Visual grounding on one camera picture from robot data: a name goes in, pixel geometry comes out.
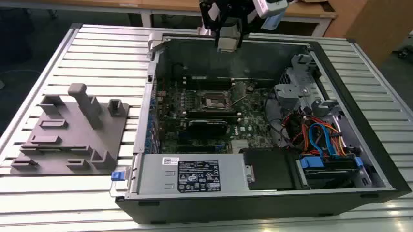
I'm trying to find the blue SATA cable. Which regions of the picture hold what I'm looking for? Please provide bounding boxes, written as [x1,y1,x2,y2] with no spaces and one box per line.
[306,122,340,159]

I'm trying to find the silver chipset heatsink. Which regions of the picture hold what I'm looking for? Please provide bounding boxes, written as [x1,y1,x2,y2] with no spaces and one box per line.
[230,139,251,149]

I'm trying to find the grey metal drive cage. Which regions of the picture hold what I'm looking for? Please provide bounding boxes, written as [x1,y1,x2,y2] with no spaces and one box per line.
[273,54,345,117]

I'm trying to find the wooden desk white frame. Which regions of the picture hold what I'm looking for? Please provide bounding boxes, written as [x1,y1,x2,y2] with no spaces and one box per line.
[19,0,152,28]
[142,0,338,37]

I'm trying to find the black expansion slot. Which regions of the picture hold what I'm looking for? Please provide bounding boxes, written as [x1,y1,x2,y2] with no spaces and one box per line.
[176,145,218,154]

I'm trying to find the green motherboard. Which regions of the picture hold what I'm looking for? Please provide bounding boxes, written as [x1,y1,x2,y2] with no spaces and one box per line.
[154,78,283,155]

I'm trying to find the silver power supply unit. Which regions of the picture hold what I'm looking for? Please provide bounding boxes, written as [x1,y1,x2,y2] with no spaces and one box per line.
[127,153,258,194]

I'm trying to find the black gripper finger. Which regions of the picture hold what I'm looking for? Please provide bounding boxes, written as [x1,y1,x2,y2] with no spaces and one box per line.
[199,0,225,48]
[239,4,257,49]

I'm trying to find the blue disk carrier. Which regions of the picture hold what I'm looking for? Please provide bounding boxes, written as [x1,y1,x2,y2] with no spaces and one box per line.
[298,154,364,174]

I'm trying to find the black PC case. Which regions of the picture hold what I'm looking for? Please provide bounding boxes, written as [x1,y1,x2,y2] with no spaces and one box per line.
[110,30,413,225]

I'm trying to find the wooden cabinet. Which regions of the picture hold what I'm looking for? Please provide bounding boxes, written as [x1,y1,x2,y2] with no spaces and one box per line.
[325,0,413,68]

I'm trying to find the grey case handle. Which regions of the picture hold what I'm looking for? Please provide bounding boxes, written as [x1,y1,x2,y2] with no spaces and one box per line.
[147,33,163,58]

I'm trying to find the black disk bay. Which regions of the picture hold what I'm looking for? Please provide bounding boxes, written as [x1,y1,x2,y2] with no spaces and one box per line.
[239,147,311,192]

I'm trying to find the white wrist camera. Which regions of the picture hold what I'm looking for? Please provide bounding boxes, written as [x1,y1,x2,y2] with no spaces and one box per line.
[251,0,289,19]

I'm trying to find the orange power wires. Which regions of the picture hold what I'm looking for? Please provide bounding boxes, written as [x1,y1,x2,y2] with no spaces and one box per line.
[301,115,350,157]

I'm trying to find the grey parts rack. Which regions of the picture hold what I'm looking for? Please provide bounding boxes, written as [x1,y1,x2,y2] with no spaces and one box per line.
[9,83,131,175]

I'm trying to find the CPU socket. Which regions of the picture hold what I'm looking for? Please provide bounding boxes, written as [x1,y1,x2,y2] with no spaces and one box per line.
[199,89,235,111]

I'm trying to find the black graphics card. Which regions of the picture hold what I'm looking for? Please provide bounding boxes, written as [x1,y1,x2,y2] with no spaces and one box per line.
[186,119,230,139]

